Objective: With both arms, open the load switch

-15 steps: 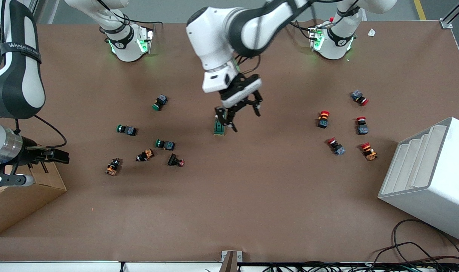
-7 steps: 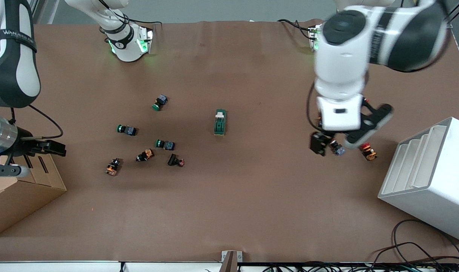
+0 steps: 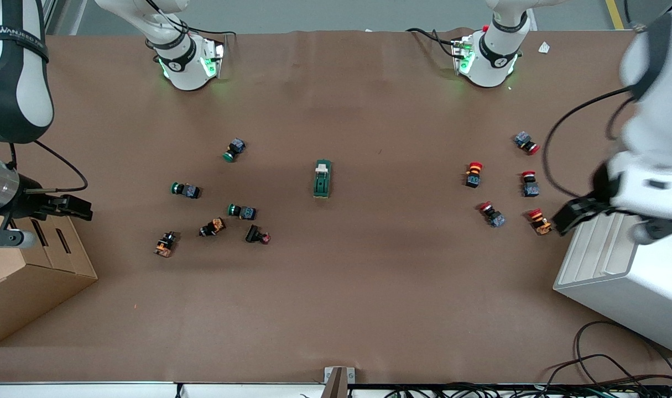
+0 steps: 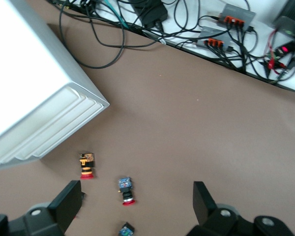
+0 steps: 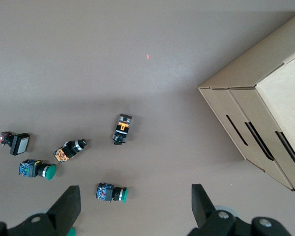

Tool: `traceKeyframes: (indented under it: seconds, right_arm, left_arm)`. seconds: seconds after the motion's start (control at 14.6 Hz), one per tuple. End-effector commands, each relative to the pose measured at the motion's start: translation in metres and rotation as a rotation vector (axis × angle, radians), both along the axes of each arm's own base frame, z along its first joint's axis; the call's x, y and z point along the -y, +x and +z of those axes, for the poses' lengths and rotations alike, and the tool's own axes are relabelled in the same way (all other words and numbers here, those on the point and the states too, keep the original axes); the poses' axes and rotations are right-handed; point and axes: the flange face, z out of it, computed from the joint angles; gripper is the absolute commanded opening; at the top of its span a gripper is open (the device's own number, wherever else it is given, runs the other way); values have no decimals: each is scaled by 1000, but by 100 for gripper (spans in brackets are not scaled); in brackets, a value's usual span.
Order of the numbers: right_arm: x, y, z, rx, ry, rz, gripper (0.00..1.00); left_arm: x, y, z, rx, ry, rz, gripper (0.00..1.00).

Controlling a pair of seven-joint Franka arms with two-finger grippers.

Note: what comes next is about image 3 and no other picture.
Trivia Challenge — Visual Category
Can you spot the green terminal block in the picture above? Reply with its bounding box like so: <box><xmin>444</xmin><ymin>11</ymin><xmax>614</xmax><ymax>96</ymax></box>
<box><xmin>312</xmin><ymin>159</ymin><xmax>332</xmax><ymax>199</ymax></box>

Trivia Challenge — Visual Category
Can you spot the red button orange contact block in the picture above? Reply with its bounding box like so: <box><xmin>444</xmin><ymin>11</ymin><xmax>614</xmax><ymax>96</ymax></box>
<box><xmin>527</xmin><ymin>208</ymin><xmax>554</xmax><ymax>236</ymax></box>

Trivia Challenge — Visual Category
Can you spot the brown cardboard box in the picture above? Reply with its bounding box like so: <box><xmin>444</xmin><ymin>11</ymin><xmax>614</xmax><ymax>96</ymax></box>
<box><xmin>0</xmin><ymin>213</ymin><xmax>98</xmax><ymax>348</ymax></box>

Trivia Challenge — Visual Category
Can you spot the white slotted rack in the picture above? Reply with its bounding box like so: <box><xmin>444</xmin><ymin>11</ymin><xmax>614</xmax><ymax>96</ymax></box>
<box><xmin>553</xmin><ymin>210</ymin><xmax>672</xmax><ymax>355</ymax></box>

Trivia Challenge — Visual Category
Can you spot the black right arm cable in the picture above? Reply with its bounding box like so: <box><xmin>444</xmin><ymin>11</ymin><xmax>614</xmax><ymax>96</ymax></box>
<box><xmin>7</xmin><ymin>141</ymin><xmax>88</xmax><ymax>194</ymax></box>

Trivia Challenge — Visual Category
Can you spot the orange black button switch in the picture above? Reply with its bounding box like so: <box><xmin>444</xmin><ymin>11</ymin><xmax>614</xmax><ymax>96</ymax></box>
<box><xmin>154</xmin><ymin>231</ymin><xmax>179</xmax><ymax>258</ymax></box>

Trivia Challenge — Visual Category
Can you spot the green push button switch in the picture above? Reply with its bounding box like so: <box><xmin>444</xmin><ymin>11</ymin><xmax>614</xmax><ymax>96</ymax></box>
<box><xmin>227</xmin><ymin>203</ymin><xmax>257</xmax><ymax>221</ymax></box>
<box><xmin>222</xmin><ymin>138</ymin><xmax>247</xmax><ymax>163</ymax></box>
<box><xmin>170</xmin><ymin>182</ymin><xmax>201</xmax><ymax>200</ymax></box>

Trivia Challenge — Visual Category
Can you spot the black looped floor cable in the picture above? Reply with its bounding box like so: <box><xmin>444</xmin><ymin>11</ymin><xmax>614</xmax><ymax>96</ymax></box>
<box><xmin>546</xmin><ymin>321</ymin><xmax>672</xmax><ymax>387</ymax></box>

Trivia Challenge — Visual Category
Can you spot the black switch with red terminals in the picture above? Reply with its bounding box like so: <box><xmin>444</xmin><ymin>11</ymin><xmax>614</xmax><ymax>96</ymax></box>
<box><xmin>245</xmin><ymin>224</ymin><xmax>272</xmax><ymax>245</ymax></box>

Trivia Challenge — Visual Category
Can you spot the aluminium frame corner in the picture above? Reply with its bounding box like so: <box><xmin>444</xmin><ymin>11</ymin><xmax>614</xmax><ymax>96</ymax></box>
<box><xmin>40</xmin><ymin>0</ymin><xmax>58</xmax><ymax>35</ymax></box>

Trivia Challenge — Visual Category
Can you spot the black cable bundle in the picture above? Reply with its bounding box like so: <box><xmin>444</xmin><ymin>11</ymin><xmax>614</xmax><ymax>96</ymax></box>
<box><xmin>386</xmin><ymin>381</ymin><xmax>672</xmax><ymax>398</ymax></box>

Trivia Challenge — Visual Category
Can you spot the black right base cable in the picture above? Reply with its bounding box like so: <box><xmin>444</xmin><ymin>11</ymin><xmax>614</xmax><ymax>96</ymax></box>
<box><xmin>148</xmin><ymin>0</ymin><xmax>237</xmax><ymax>39</ymax></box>

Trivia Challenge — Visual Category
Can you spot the black base cable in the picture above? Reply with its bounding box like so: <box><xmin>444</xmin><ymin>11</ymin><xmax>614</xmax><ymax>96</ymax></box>
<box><xmin>148</xmin><ymin>0</ymin><xmax>237</xmax><ymax>39</ymax></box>
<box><xmin>407</xmin><ymin>28</ymin><xmax>459</xmax><ymax>59</ymax></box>

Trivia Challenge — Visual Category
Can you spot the black left base cable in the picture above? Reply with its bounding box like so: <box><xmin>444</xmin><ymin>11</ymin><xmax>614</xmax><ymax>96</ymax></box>
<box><xmin>407</xmin><ymin>28</ymin><xmax>459</xmax><ymax>59</ymax></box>

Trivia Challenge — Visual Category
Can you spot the aluminium profile post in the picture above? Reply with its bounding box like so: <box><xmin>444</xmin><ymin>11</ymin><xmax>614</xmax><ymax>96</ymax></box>
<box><xmin>324</xmin><ymin>366</ymin><xmax>356</xmax><ymax>398</ymax></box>

